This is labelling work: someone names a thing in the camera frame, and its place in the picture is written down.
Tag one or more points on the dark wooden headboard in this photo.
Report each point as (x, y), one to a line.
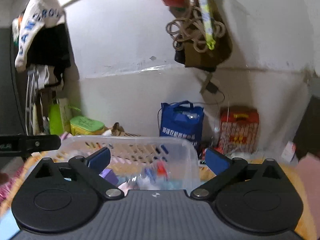
(308, 130)

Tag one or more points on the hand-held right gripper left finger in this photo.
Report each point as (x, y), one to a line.
(100, 158)

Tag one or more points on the small white carton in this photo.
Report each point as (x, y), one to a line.
(289, 151)

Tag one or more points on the clear plastic basket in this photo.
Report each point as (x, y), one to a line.
(130, 143)

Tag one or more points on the grey refrigerator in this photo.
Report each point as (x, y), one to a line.
(8, 85)

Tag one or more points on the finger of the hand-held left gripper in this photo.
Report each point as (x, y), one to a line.
(42, 143)

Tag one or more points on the white lettered sweater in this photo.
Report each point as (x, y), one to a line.
(30, 30)

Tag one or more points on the black hanging garment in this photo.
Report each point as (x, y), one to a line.
(50, 47)

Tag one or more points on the red ball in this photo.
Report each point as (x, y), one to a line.
(161, 168)

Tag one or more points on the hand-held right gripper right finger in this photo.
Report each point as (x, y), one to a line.
(216, 160)

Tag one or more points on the metal crutches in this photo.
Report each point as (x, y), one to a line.
(31, 100)

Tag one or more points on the purple box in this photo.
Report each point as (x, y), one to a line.
(108, 176)

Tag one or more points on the green paper bag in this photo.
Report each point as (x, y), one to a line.
(56, 120)

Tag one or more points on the pink pillow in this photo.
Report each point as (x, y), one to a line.
(311, 180)

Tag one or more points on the olive hanging bag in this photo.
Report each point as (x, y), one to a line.
(197, 57)

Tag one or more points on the blue tote bag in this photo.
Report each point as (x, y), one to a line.
(181, 122)

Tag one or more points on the green plastic container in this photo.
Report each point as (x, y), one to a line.
(86, 125)

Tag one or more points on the red gift box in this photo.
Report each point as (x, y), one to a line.
(237, 130)

